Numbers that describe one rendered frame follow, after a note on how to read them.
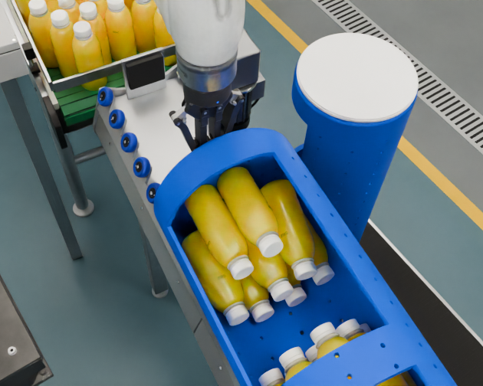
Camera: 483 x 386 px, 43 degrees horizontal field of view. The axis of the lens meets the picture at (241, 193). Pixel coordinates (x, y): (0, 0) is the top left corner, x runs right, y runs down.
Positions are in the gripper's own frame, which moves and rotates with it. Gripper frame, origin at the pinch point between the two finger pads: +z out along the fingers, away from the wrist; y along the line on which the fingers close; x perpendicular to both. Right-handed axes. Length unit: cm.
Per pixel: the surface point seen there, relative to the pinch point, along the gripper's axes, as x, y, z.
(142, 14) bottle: -54, -8, 13
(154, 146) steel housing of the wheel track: -23.4, 2.7, 23.3
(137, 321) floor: -25, 16, 116
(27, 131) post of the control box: -57, 27, 43
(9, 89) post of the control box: -57, 27, 27
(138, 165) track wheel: -16.9, 8.7, 18.9
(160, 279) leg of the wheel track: -30, 5, 103
